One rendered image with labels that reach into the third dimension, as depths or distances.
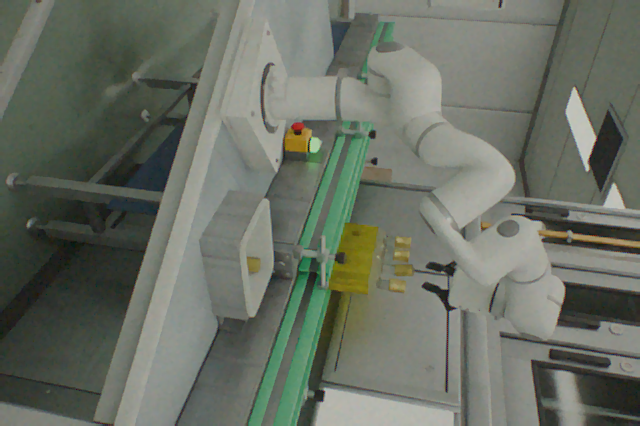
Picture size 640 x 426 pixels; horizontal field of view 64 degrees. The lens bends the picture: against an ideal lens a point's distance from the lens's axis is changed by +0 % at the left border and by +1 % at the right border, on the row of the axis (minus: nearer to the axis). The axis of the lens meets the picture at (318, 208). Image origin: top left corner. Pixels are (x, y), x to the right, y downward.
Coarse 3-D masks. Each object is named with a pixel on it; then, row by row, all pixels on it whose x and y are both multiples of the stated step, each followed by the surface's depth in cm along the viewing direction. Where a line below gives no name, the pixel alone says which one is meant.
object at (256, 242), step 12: (264, 204) 109; (264, 216) 114; (252, 228) 102; (264, 228) 116; (240, 240) 100; (252, 240) 118; (264, 240) 118; (240, 252) 99; (252, 252) 121; (264, 252) 120; (240, 264) 102; (264, 264) 122; (252, 276) 120; (264, 276) 121; (252, 288) 117; (264, 288) 118; (252, 300) 115; (252, 312) 110
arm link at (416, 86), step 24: (384, 48) 102; (408, 48) 102; (384, 72) 97; (408, 72) 94; (432, 72) 94; (408, 96) 94; (432, 96) 94; (408, 120) 97; (432, 120) 94; (408, 144) 98
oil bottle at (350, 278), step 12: (336, 264) 138; (348, 264) 138; (336, 276) 135; (348, 276) 134; (360, 276) 134; (372, 276) 134; (336, 288) 137; (348, 288) 136; (360, 288) 135; (372, 288) 134
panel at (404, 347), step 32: (416, 288) 152; (448, 288) 152; (352, 320) 142; (384, 320) 142; (416, 320) 142; (448, 320) 142; (352, 352) 134; (384, 352) 134; (416, 352) 134; (448, 352) 133; (320, 384) 126; (352, 384) 126; (384, 384) 126; (416, 384) 126; (448, 384) 126
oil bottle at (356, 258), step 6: (348, 252) 142; (354, 252) 142; (360, 252) 142; (348, 258) 140; (354, 258) 140; (360, 258) 140; (366, 258) 140; (372, 258) 140; (378, 258) 140; (354, 264) 138; (360, 264) 138; (366, 264) 138; (372, 264) 138; (378, 264) 138; (378, 270) 138
